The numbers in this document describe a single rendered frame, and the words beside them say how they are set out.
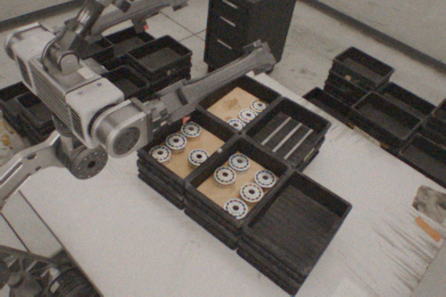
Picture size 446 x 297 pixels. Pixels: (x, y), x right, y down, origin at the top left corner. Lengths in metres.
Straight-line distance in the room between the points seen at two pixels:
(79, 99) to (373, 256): 1.42
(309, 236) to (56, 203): 1.12
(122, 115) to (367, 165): 1.53
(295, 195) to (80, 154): 0.95
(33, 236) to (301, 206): 1.65
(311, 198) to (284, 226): 0.20
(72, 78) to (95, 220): 0.83
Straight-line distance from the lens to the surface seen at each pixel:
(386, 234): 2.06
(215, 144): 1.95
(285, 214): 1.77
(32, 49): 1.33
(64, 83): 1.19
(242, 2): 3.11
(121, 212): 1.86
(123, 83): 3.00
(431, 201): 2.30
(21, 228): 2.77
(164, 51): 3.14
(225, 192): 1.77
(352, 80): 3.20
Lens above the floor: 2.25
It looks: 45 degrees down
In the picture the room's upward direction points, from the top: 9 degrees clockwise
